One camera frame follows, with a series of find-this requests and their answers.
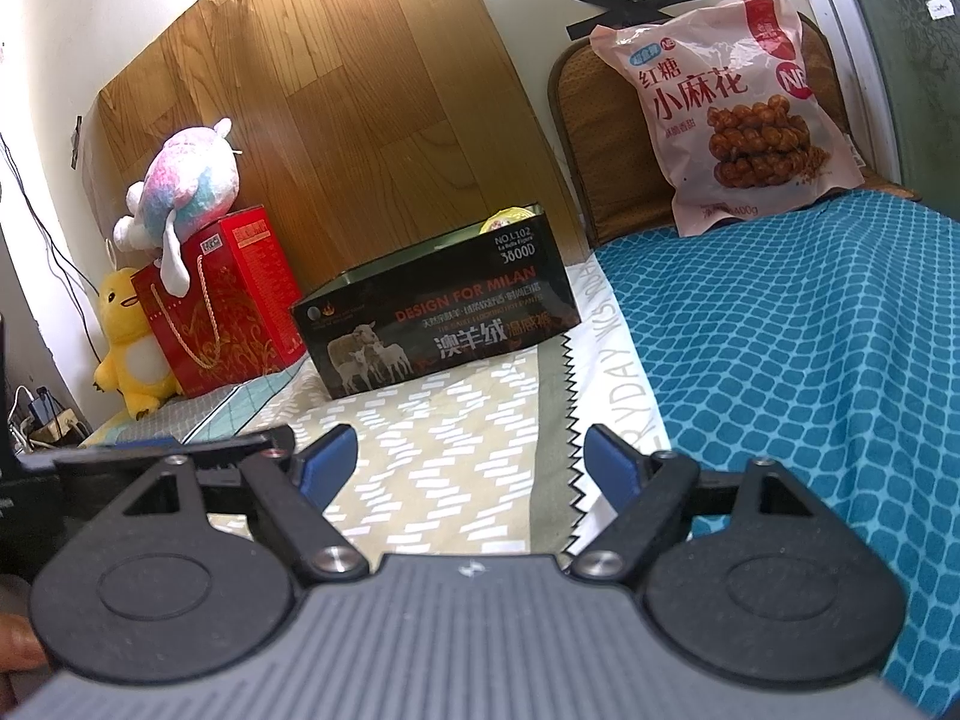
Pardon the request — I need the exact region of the person's left hand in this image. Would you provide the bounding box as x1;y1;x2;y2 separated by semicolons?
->
0;611;47;672

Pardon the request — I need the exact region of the blue patterned blanket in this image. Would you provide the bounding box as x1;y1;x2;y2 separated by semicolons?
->
592;187;960;720

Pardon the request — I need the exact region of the red gift bag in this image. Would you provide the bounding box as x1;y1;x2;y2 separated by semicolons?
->
131;240;307;400

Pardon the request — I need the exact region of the power strip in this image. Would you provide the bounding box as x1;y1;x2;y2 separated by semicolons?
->
11;386;87;447

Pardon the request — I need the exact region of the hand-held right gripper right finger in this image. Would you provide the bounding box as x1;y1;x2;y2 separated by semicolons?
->
570;424;856;582

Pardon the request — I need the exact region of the pastel plush toy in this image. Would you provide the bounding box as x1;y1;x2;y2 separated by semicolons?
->
114;116;242;293

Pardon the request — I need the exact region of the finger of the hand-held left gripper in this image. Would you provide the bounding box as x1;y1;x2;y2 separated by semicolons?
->
15;426;295;500

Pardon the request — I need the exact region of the gold snack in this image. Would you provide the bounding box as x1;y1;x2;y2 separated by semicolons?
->
480;206;537;235

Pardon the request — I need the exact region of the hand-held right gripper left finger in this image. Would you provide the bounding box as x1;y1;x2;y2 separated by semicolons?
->
82;424;368;587

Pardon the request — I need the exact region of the red box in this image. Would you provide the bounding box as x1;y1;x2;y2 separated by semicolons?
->
196;204;290;271

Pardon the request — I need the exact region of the large pink snack bag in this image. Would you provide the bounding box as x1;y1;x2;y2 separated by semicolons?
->
589;0;867;237

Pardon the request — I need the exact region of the brown woven chair back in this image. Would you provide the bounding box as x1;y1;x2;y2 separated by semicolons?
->
547;11;923;248

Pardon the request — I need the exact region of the black cardboard box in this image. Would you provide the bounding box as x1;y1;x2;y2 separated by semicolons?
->
291;202;582;400

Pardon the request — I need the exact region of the yellow duck plush toy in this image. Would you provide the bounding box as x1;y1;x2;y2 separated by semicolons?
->
94;268;181;421

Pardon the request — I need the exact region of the wooden board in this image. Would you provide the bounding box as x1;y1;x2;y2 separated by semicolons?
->
97;0;593;331

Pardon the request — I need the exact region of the sliding glass door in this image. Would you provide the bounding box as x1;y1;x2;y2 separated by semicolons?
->
795;0;960;203

